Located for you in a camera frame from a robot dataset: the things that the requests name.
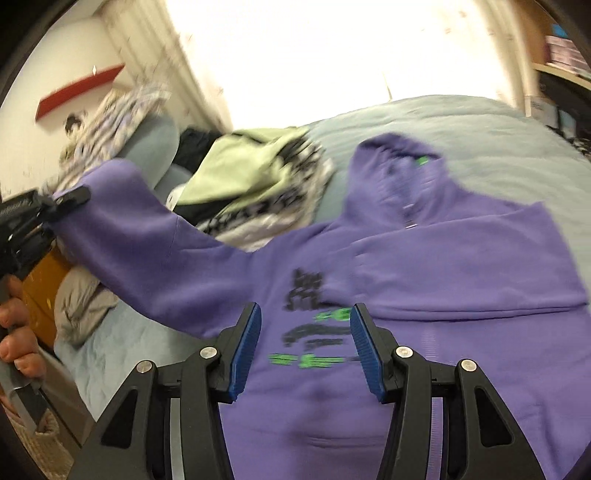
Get grey-blue bed blanket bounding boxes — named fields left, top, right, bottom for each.
left=53, top=95, right=591, bottom=476

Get stack of pink boxes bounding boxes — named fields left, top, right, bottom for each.
left=545, top=34, right=591, bottom=75

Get person's left hand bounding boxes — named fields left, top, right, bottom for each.
left=0, top=276, right=48, bottom=380

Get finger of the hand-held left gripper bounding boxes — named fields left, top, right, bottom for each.
left=52, top=185, right=91, bottom=209

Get wooden shelf unit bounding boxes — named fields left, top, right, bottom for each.
left=515, top=0, right=591, bottom=162

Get red wall shelf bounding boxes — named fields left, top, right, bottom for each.
left=37, top=64, right=125, bottom=121

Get light green garment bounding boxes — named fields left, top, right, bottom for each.
left=178, top=127, right=315, bottom=208

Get beige cloth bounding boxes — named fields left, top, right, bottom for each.
left=53, top=268, right=121, bottom=347

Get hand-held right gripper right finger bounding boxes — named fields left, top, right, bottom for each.
left=350, top=303, right=546, bottom=480

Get black garment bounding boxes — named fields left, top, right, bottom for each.
left=173, top=128, right=223, bottom=171

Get black white floral cloth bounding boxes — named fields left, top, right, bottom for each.
left=561, top=134, right=591, bottom=161

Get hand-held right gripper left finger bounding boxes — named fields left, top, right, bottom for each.
left=69, top=302, right=262, bottom=480

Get cartoon wall sticker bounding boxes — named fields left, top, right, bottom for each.
left=60, top=113, right=90, bottom=162

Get black bag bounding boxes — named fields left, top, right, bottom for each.
left=538, top=74, right=591, bottom=126

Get purple white patterned blanket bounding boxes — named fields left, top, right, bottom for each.
left=41, top=83, right=171, bottom=195

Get leaf print curtain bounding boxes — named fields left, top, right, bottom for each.
left=102, top=0, right=236, bottom=132
left=383, top=0, right=527, bottom=109

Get woven basket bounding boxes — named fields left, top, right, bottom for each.
left=9, top=411, right=79, bottom=468

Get white cardboard box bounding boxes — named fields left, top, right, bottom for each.
left=529, top=95, right=556, bottom=123

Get purple printed hoodie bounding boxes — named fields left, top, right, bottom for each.
left=48, top=133, right=589, bottom=480

